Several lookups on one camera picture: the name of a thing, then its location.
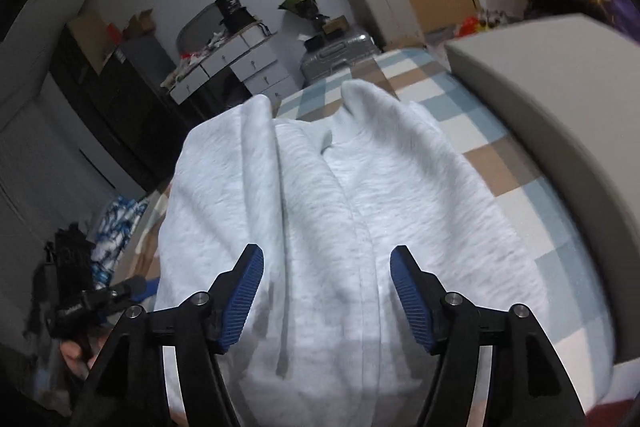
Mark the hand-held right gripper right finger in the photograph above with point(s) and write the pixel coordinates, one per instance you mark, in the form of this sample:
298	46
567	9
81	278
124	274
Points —
412	302

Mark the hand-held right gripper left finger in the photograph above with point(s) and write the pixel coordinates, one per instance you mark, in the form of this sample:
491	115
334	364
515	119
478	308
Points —
242	302

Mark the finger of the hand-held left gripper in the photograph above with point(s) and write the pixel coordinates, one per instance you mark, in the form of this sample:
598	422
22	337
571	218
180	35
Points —
135	289

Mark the light grey sweatshirt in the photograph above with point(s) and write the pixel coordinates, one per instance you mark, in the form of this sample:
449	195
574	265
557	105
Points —
350	207

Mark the person's left hand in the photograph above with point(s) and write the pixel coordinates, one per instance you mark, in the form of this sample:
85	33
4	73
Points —
75	354

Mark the checkered bed sheet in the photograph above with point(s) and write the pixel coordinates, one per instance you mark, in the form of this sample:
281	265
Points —
505	147

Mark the black cabinet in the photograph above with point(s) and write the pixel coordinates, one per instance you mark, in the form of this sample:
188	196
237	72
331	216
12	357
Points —
125	107

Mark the pile of desk clutter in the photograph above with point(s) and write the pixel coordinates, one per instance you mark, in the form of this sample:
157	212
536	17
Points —
192	59

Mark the white dressing table with drawers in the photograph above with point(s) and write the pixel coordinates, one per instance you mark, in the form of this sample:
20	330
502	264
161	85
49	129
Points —
260	62

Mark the silver suitcase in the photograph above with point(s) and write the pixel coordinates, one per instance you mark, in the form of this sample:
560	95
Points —
340	57

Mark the large cardboard box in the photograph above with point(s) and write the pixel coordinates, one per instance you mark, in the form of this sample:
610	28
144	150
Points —
92	37

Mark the open cardboard box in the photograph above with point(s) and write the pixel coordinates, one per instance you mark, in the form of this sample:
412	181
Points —
140	24

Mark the oval mirror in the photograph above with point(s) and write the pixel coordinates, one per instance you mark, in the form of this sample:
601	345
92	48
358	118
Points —
197	27

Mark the red plastic bag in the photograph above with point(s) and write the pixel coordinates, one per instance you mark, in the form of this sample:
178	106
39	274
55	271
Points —
470	26

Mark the small brown box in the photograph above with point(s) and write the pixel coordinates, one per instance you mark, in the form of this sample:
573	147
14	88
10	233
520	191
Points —
336	24

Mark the black paper bag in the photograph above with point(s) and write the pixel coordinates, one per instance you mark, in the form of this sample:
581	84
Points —
232	12

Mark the black white patterned item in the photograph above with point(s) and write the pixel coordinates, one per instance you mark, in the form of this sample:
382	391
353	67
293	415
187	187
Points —
492	17

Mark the beige upright suitcase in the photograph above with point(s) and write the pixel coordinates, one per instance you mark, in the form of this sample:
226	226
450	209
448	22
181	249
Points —
382	2

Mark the beige padded bed frame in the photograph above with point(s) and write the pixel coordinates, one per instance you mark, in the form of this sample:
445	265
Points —
575	107

